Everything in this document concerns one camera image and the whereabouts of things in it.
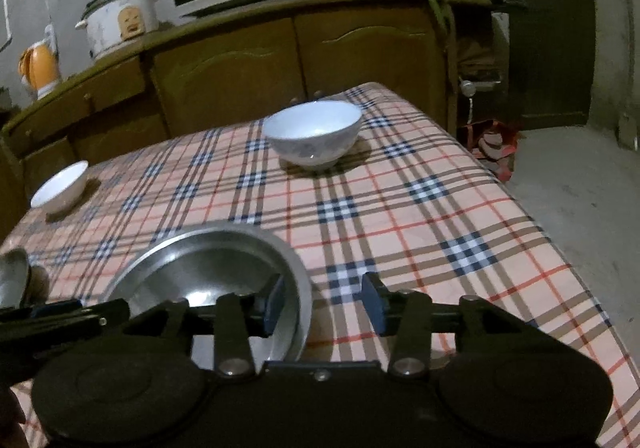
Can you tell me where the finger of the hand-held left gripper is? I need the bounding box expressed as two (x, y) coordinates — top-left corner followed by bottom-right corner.
(32, 299), (85, 319)
(0, 302), (132, 359)

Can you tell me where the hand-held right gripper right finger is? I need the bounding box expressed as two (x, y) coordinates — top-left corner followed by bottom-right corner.
(361, 272), (526, 377)

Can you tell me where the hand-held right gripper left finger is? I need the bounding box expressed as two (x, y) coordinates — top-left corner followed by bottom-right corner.
(122, 273), (288, 376)

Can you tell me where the medium steel plate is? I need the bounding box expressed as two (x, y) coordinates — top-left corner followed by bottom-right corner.
(0, 248), (32, 309)

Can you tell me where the steel bowl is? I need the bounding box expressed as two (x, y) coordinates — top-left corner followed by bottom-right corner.
(102, 226), (313, 371)

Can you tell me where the wide white bowl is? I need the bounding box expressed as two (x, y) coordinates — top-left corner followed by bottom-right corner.
(30, 160), (89, 215)

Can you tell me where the small deep white bowl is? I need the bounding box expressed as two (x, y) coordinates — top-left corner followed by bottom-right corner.
(262, 100), (363, 172)

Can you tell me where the person's left hand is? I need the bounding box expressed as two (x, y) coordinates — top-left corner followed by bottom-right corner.
(0, 385), (27, 448)

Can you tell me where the plaid tablecloth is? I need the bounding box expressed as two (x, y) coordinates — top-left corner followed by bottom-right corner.
(0, 82), (616, 448)

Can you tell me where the red plastic bag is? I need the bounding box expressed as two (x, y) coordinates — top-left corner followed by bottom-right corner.
(462, 120), (523, 181)

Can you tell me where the wooden kitchen cabinet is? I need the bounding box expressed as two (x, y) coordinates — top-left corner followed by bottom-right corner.
(0, 0), (501, 239)

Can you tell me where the orange electric kettle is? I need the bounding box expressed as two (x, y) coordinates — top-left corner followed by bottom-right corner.
(18, 25), (62, 101)

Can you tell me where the white rice cooker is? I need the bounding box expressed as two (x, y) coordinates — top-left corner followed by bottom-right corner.
(76, 0), (162, 62)

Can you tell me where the green door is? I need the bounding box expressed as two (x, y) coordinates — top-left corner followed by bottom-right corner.
(497, 0), (608, 131)

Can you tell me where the white wall conduit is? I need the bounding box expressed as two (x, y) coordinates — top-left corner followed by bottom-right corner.
(0, 0), (14, 53)

